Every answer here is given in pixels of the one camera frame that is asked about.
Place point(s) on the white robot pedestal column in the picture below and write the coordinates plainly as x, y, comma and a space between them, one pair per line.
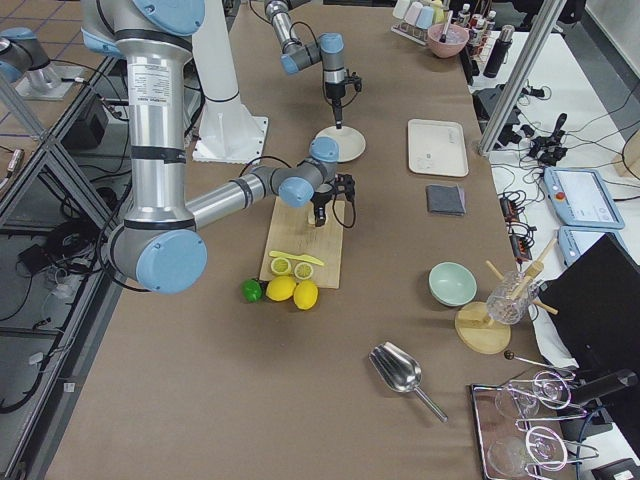
227, 131

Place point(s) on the wooden cutting board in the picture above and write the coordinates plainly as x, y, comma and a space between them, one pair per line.
290, 232

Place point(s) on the pink bowl with ice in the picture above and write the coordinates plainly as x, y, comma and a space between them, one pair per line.
456, 39

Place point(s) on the cream rabbit tray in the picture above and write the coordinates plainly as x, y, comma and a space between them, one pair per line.
437, 148

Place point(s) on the clear glass cup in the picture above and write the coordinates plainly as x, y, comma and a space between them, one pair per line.
507, 306

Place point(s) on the metal ice scoop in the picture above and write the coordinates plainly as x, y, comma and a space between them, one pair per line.
402, 373

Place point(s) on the yellow plastic knife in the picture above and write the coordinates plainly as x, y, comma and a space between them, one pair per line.
302, 257

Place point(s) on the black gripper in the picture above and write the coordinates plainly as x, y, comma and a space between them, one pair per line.
320, 201
333, 92

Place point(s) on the wooden cup tree stand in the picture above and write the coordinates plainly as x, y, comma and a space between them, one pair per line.
484, 335

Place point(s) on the yellow lemon near lime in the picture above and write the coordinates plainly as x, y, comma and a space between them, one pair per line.
281, 288

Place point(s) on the white cup rack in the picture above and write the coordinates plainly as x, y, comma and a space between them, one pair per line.
414, 18

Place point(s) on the lemon half near bun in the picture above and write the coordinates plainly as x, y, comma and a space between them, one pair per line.
281, 266

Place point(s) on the black thermos bottle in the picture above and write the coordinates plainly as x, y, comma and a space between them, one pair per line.
499, 51

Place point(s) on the round cream plate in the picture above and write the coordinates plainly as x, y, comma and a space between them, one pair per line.
350, 141

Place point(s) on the mint green bowl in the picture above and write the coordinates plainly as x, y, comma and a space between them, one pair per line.
452, 284

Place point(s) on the black monitor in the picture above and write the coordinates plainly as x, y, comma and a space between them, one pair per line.
597, 299

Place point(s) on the yellow lemon outer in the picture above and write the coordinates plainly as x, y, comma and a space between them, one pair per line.
305, 295

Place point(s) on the green lime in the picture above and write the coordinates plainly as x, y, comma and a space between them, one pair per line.
253, 290

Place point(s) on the blue teach pendant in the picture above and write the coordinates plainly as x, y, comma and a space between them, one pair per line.
574, 241
580, 198

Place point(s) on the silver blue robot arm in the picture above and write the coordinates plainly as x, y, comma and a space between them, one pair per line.
158, 244
327, 49

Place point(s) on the upper blue teach pendant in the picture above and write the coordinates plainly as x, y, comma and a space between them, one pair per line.
580, 198

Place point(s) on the folded grey cloth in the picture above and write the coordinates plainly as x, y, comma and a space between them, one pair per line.
445, 200

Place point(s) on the aluminium frame post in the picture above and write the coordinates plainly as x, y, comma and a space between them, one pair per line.
541, 28

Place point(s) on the lower blue teach pendant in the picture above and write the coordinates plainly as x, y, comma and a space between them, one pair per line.
574, 241

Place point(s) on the lemon half far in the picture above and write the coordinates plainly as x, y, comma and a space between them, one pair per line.
303, 271

